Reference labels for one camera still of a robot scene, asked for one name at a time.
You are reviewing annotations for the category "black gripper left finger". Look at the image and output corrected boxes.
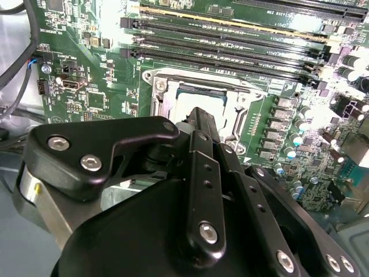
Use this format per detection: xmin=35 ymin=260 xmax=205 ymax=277
xmin=22 ymin=107 xmax=228 ymax=261

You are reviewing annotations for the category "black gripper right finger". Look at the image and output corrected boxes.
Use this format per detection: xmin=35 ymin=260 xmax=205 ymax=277
xmin=201 ymin=108 xmax=362 ymax=277

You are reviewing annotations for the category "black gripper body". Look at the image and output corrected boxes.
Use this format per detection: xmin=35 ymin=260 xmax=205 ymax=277
xmin=48 ymin=177 xmax=279 ymax=277

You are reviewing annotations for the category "silver CPU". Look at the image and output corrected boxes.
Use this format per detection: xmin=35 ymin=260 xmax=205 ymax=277
xmin=168 ymin=83 xmax=230 ymax=136

